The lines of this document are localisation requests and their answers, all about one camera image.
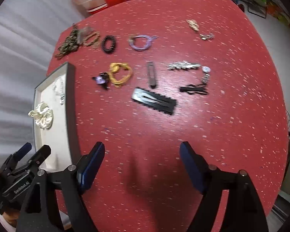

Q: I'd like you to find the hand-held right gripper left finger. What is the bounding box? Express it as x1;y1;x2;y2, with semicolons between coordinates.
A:
16;141;105;232

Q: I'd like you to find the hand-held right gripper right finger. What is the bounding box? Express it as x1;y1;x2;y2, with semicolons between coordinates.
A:
179;141;269;232

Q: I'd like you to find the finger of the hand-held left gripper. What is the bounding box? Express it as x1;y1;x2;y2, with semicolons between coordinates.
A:
10;145;51;177
1;143;32;174

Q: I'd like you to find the grey jewelry box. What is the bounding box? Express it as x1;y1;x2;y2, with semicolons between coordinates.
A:
34;62;84;174

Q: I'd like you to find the silver chain with white bead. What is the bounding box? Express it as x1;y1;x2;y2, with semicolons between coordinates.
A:
201;66;212;85

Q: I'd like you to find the brown snap hair clip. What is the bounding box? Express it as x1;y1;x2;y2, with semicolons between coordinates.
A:
146;61;157;89

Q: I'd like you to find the yellow beaded hair tie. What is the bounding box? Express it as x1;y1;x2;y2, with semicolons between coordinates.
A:
109;62;133;87

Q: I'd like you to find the beige small hair clip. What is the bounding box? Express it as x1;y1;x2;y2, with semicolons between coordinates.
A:
187;19;200;33

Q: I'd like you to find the cream dotted satin scrunchie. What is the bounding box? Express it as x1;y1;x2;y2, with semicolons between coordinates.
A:
28;103;54;130

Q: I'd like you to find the large black snap hair clip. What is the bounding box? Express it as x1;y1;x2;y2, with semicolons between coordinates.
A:
131;87;178;116

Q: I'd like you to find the black flower hairpin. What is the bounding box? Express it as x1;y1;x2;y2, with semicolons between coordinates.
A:
179;84;209;95

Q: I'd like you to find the purple black bow clip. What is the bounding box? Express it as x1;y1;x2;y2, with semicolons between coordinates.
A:
92;72;110;90

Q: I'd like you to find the silver rhinestone hair clip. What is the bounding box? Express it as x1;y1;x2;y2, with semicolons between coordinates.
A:
167;61;200;71

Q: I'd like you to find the white curtain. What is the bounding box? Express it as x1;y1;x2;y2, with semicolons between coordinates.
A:
0;0;87;150

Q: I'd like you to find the leopard print scrunchie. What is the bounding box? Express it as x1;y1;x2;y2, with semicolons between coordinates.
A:
55;24;81;60

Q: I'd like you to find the clear plastic hair claw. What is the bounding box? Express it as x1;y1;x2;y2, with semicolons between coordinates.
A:
77;26;93;45

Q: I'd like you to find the clear crystal bead chain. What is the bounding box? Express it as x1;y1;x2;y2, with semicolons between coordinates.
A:
53;77;66;105

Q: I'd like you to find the black spiral hair tie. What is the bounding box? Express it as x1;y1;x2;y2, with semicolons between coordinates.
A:
101;36;117;54

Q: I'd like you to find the purple hair tie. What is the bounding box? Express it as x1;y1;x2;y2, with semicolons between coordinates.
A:
129;35;159;52

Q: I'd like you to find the tan braided bracelet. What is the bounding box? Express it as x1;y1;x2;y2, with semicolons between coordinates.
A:
82;31;101;47

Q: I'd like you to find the black wire rack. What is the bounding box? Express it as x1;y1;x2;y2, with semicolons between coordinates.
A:
237;0;290;25

